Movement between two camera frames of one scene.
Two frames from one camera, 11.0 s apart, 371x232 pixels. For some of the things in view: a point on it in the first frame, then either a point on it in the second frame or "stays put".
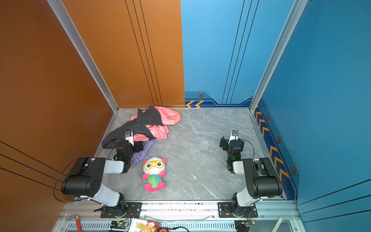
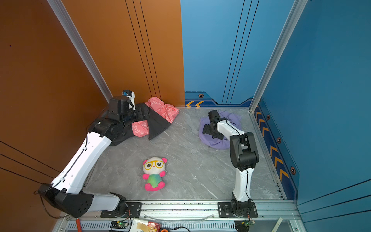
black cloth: [149, 116] stays put
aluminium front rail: [285, 210] stays put
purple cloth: [139, 155] to [216, 143]
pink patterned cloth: [167, 117] to [166, 111]
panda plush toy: [154, 168] stays put
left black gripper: [137, 148] to [140, 116]
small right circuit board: [248, 224] stays put
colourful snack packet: [143, 225] stays put
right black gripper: [224, 142] to [206, 129]
